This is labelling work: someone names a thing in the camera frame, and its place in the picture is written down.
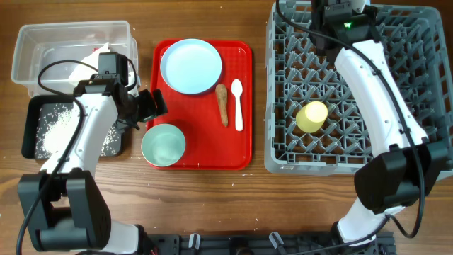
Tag light green bowl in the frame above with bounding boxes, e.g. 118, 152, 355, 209
141, 124, 186, 167

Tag large light blue plate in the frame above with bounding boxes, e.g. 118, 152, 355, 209
160, 39, 223, 95

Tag white napkin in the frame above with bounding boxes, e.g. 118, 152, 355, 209
69, 42, 110, 86

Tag brown carrot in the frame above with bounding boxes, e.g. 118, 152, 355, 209
215, 84, 229, 127

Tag white plastic spoon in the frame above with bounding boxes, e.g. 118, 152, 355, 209
231, 79, 243, 131

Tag white rice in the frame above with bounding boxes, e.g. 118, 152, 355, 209
34, 103, 122, 159

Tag yellow plastic cup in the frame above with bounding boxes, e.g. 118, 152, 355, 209
296, 101, 328, 133

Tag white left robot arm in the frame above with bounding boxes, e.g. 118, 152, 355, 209
16, 52, 168, 254

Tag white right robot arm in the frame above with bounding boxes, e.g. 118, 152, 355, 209
310, 1, 449, 250

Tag black waste tray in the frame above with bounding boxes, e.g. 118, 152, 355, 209
21, 93, 125, 160

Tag grey dishwasher rack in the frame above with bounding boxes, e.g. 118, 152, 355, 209
264, 1, 452, 176

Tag red plastic tray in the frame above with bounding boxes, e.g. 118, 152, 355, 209
147, 39, 253, 171

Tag clear plastic bin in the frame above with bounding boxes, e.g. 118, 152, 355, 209
11, 21, 139, 97

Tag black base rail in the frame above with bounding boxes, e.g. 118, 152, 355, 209
149, 232, 397, 255

